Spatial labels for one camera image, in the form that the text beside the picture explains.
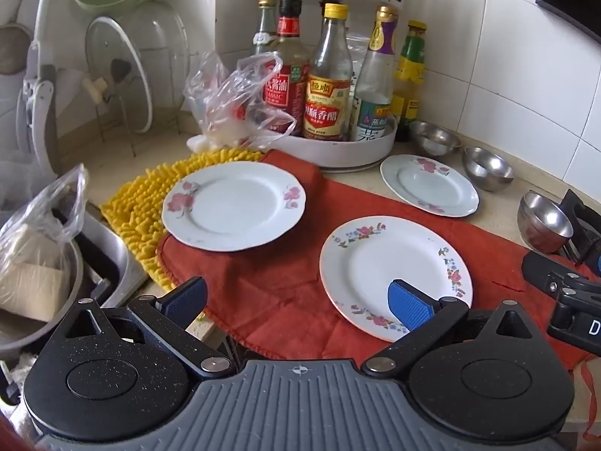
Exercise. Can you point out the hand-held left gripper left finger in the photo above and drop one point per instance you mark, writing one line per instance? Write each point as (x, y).
(185, 301)

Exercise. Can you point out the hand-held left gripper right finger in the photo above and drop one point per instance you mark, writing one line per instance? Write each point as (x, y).
(408, 306)

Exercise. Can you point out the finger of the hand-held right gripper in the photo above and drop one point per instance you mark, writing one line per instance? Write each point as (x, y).
(547, 272)
(580, 225)

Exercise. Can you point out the stainless steel bowl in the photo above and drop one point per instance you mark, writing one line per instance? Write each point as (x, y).
(542, 221)
(488, 169)
(434, 138)

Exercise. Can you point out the white plate small colourful flowers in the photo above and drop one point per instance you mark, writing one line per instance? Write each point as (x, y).
(371, 263)

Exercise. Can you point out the black pan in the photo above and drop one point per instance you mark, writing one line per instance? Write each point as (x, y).
(96, 263)

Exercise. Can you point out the yellow chenille mat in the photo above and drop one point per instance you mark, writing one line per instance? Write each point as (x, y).
(136, 211)

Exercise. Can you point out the red cloth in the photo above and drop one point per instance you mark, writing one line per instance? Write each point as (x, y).
(291, 286)

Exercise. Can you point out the white plate large pink flowers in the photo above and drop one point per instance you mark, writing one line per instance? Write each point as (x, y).
(234, 206)

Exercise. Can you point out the small white plate pink flowers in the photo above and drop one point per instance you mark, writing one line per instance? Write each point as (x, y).
(429, 187)

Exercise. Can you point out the grey metal pot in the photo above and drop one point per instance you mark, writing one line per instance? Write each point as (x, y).
(51, 333)

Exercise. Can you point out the plastic bag with beige blocks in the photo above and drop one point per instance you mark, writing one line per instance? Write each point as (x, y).
(33, 263)

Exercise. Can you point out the white rotating condiment rack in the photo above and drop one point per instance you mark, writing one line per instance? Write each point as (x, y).
(338, 152)

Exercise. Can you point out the clear plastic bag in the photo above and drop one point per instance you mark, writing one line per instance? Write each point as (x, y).
(225, 103)

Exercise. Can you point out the purple neck soy sauce bottle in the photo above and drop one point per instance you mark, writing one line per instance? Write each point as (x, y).
(375, 103)

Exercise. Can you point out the yellow cap vinegar bottle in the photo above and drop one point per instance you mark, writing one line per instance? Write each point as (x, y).
(328, 94)

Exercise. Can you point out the green label sauce bottle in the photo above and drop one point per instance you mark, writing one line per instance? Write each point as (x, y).
(411, 65)

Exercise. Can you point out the red label sauce bottle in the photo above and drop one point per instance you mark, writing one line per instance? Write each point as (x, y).
(284, 80)

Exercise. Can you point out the glass pot lid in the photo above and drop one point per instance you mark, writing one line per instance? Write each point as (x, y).
(112, 56)

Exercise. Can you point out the clear dome cover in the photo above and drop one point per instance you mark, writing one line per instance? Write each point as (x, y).
(162, 42)

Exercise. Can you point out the gold cap bottle behind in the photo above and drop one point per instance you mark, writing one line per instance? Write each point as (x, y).
(265, 28)

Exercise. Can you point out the round mesh strainer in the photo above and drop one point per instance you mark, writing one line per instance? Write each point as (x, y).
(11, 49)

